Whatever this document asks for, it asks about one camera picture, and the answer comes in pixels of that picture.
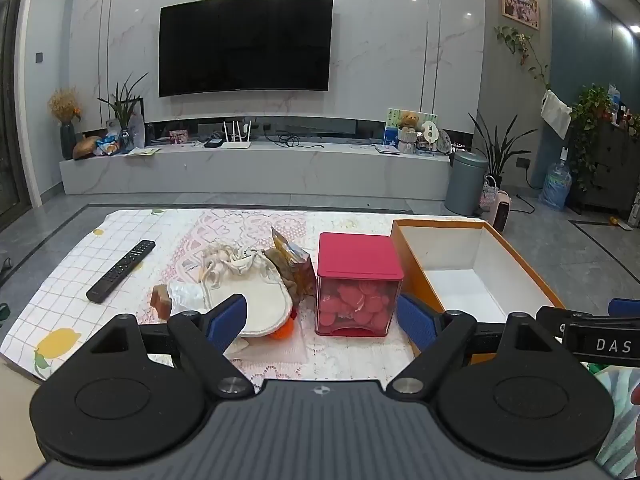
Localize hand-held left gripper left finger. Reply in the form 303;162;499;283
87;294;256;401

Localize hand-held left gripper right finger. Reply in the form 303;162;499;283
386;292;566;402

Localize cream drawstring cloth bag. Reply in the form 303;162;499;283
200;242;294;337

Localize clear plastic bag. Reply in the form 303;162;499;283
167;280;209;312

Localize orange cardboard box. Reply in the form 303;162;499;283
390;219;566;365

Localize orange knitted fruit toy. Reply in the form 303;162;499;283
270;310;299;341

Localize brown scouring sponge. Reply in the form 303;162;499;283
150;285;174;319

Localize brown fuzzy plush cloth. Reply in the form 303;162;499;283
264;249;303;307

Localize orange snack packet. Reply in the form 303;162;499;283
271;226;317;297

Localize pile of red rubber cups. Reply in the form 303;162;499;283
318;280;399;334

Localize red lidded clear storage box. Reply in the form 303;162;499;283
315;232;405;337

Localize black remote control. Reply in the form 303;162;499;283
86;240;156;304

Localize pink space heater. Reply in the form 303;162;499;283
490;190;514;233

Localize blue water bottle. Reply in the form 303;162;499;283
539;160;574;211

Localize dark grey drawer cabinet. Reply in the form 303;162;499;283
570;119;640;217

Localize pink woven basket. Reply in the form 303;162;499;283
480;175;501;211

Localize grey trash bin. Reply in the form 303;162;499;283
444;150;489;217

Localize white marble television bench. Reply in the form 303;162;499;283
59;139;453;196

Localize white router with antennas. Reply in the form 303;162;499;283
220;119;252;150

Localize tall leafy potted plant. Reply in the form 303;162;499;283
467;112;538;192

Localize white fan shaped ornament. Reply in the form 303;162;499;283
420;120;441;151

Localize green ivy plant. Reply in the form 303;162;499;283
570;85;614;192

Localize green painted picture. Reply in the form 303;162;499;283
386;108;438;149

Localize white hanging bag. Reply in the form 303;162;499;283
541;89;574;140

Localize colourful snack bags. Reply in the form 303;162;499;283
95;132;124;156

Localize white leaning panel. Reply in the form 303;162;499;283
131;97;146;149

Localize brown round object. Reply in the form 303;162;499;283
72;135;104;160

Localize green plant in glass vase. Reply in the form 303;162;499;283
97;72;149;154

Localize dark blue vase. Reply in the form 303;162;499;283
60;122;77;161

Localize dried yellow flowers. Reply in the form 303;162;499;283
47;87;84;126

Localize hanging vine plant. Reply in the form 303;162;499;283
495;25;551;92

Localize wooden framed picture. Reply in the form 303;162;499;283
501;0;541;31

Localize black cables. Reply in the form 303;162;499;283
272;132;326;149

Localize black wall television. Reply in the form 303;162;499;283
158;0;335;98

